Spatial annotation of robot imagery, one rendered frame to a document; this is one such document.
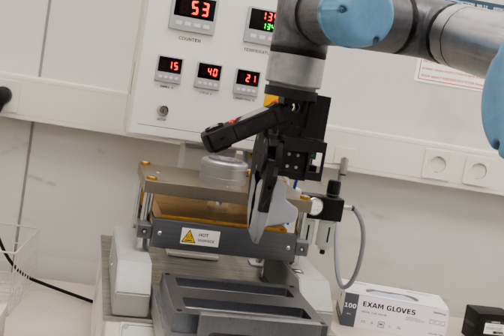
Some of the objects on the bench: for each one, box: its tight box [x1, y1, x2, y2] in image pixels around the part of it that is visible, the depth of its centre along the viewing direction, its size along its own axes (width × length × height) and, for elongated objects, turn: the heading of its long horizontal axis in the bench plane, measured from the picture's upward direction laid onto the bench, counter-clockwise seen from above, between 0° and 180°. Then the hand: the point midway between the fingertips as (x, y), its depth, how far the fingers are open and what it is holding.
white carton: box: [336, 278, 449, 336], centre depth 163 cm, size 12×23×7 cm, turn 28°
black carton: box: [461, 305, 504, 336], centre depth 165 cm, size 6×9×7 cm
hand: (251, 232), depth 98 cm, fingers closed
